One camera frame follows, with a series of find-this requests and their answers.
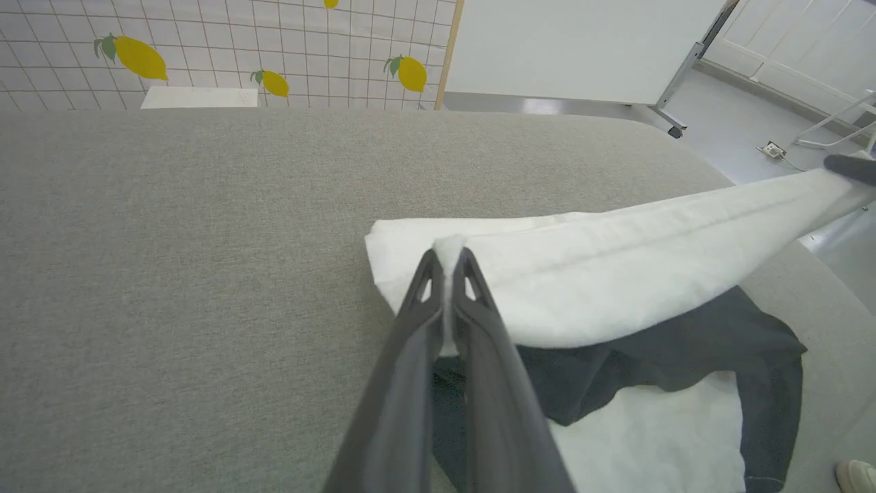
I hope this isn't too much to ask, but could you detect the whiteboard on metal stand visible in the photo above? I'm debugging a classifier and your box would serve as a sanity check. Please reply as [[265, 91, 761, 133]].
[[443, 0, 741, 140]]

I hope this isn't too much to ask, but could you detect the white metal rack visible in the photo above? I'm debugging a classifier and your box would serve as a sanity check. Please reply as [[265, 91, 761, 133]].
[[794, 89, 876, 155]]

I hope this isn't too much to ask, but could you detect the white shoe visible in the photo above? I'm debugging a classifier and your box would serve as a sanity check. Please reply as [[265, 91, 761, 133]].
[[836, 459, 876, 493]]

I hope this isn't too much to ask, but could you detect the white box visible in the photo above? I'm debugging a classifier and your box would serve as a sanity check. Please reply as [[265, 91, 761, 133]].
[[140, 86, 260, 110]]

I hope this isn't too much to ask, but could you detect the grey fabric sofa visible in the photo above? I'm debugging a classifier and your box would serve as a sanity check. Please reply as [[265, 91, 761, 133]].
[[0, 108, 876, 493]]

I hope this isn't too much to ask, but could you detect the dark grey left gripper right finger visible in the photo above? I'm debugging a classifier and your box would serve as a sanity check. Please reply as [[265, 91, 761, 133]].
[[450, 246, 577, 493]]

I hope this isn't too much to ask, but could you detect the wooden partition frame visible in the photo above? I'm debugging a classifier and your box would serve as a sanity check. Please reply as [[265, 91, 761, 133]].
[[434, 0, 467, 111]]

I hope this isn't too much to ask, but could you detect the white and black garment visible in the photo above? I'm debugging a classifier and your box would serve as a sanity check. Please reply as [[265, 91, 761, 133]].
[[364, 167, 876, 493]]

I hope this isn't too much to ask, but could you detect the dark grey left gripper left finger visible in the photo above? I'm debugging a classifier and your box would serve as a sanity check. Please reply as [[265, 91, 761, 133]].
[[322, 248, 447, 493]]

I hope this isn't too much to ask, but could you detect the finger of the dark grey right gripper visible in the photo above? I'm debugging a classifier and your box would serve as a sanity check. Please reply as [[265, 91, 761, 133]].
[[823, 153, 876, 187]]

